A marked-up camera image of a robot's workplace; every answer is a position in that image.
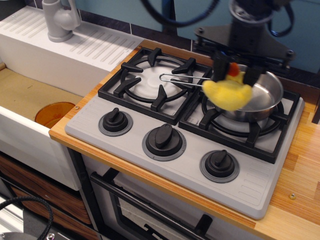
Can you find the wooden drawer fronts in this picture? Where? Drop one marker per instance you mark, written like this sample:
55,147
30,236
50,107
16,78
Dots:
69,211

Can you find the orange plastic sink drain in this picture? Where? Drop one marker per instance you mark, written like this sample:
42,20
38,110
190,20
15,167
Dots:
49,115

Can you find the black burner grate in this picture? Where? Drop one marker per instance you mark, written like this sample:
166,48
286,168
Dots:
268,139
155,84

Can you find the black left stove knob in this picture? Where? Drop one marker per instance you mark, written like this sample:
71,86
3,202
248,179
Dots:
115,123

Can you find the black stove knob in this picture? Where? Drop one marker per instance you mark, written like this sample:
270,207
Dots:
219,166
164,143
115,123

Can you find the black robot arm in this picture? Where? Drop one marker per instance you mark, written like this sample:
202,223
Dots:
262,12

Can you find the black left burner grate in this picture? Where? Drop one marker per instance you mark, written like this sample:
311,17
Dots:
155,84

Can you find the white toy sink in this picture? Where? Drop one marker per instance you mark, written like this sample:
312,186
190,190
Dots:
36,72

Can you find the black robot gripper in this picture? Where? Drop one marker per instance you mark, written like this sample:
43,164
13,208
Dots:
247,44

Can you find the black oven door handle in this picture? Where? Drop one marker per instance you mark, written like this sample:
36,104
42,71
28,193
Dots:
106,182

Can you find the black right stove knob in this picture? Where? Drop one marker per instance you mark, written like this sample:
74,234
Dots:
219,166

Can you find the grey toy stove top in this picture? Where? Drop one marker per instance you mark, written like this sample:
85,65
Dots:
250,193

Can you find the grey oven door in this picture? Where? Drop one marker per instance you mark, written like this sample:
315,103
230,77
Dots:
143,212

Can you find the stainless steel saucepan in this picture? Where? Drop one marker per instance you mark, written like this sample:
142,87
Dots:
267,93

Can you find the yellow stuffed duck toy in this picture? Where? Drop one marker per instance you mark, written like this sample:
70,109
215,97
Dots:
231,93

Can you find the black middle stove knob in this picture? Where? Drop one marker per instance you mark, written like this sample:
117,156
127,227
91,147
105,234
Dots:
164,143

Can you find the black right burner grate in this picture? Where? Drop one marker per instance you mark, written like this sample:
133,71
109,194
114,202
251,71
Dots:
268,139

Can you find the grey toy faucet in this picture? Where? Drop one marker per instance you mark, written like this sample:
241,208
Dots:
60,22

